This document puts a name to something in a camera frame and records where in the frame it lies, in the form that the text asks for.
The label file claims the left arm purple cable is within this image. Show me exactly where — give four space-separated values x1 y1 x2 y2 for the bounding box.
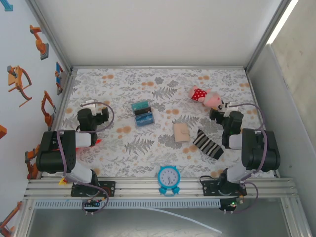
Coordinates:
56 102 115 216

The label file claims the pink plush toy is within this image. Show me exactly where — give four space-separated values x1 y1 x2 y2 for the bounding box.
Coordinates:
189 85 229 111

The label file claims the white plastic strip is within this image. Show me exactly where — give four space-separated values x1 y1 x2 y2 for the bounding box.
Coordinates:
145 207 222 234

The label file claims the blue card box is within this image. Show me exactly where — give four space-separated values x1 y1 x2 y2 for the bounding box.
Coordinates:
131 100 156 128

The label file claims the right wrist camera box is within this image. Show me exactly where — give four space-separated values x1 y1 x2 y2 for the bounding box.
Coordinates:
223 102 235 117

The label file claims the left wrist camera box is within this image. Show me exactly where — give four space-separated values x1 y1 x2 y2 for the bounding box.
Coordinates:
80 100 103 116

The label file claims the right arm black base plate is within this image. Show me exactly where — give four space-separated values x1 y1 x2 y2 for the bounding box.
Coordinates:
202 180 247 197

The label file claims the teal credit card stack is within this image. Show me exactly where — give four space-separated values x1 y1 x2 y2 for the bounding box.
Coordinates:
131 101 151 111

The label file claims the wide aluminium base rail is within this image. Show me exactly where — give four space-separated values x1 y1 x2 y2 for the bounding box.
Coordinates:
23 177 301 200

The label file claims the white slotted cable duct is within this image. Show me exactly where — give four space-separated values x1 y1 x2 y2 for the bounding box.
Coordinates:
33 199 221 208

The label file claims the beige card holder wallet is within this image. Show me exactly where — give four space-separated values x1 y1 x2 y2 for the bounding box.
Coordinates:
173 122 190 143

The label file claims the blue orange machine wall sticker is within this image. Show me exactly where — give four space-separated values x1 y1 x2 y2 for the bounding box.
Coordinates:
54 62 64 96

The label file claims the aluminium frame rail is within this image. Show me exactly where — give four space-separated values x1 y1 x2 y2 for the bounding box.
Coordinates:
71 65 249 72
37 70 77 180

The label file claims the aluminium frame post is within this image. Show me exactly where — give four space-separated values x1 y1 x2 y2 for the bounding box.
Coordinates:
245 0 293 74
26 0 75 72

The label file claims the blue alarm clock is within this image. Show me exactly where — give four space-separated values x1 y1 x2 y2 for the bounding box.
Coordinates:
157 165 181 197

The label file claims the floral tablecloth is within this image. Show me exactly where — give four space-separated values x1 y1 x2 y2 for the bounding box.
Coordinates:
48 68 276 178

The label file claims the black white striped sock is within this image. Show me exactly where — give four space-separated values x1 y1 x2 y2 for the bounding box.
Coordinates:
192 129 225 160

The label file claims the orange gripper wall sticker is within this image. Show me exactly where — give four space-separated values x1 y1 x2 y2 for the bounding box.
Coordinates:
6 65 33 108

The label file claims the black credit card stack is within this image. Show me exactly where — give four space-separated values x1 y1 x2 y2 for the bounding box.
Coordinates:
135 106 152 116

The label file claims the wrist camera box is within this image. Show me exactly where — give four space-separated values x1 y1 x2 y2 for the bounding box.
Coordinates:
80 100 103 116
223 102 235 117

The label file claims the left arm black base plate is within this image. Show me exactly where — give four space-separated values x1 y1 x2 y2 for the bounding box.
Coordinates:
71 181 116 198

